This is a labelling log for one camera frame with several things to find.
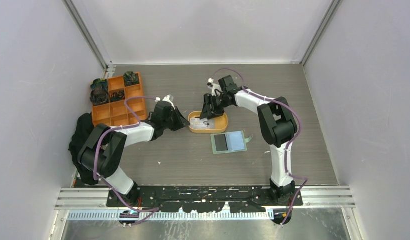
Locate white grey card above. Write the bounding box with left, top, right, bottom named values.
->
left=189, top=117, right=215, bottom=130

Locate dark rolled item left lower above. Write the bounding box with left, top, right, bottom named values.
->
left=90, top=89, right=109, bottom=106

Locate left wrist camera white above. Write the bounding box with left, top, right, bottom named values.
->
left=154, top=94, right=175, bottom=109

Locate dark rolled item left upper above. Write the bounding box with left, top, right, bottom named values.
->
left=90, top=78, right=108, bottom=92

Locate dark item middle compartment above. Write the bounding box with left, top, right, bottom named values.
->
left=109, top=89, right=125, bottom=103

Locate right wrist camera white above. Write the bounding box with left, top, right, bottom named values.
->
left=207, top=78, right=222, bottom=97

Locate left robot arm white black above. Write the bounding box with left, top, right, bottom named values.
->
left=77, top=100, right=189, bottom=207

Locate aluminium frame rail left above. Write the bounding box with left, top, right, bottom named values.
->
left=62, top=0, right=109, bottom=71

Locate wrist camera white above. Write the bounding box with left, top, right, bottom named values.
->
left=154, top=94, right=175, bottom=109
left=207, top=78, right=222, bottom=97

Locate dark rolled item top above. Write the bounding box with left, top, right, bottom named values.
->
left=123, top=71, right=139, bottom=87

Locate black cloth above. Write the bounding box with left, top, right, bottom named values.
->
left=68, top=113, right=98, bottom=186

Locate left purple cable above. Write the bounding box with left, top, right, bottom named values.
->
left=92, top=96, right=161, bottom=227

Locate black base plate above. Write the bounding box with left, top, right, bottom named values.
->
left=107, top=185, right=303, bottom=215

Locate orange compartment organizer box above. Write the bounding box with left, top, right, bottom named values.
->
left=91, top=72, right=147, bottom=126

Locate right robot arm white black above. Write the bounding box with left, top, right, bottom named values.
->
left=199, top=75, right=298, bottom=206

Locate aluminium frame rail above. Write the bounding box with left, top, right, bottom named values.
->
left=62, top=0, right=109, bottom=71
left=300, top=0, right=343, bottom=67

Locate aluminium frame rail right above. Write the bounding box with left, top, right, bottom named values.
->
left=300, top=0, right=343, bottom=67

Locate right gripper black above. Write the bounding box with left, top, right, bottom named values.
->
left=199, top=94, right=230, bottom=121

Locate orange oval tray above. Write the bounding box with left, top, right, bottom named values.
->
left=188, top=111, right=228, bottom=134

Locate white slotted cable duct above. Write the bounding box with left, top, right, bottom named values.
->
left=67, top=209, right=274, bottom=221

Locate green card holder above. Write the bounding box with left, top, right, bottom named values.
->
left=210, top=131, right=253, bottom=155

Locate dark rolled item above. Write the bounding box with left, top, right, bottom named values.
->
left=90, top=89, right=109, bottom=106
left=123, top=71, right=139, bottom=87
left=90, top=78, right=108, bottom=92

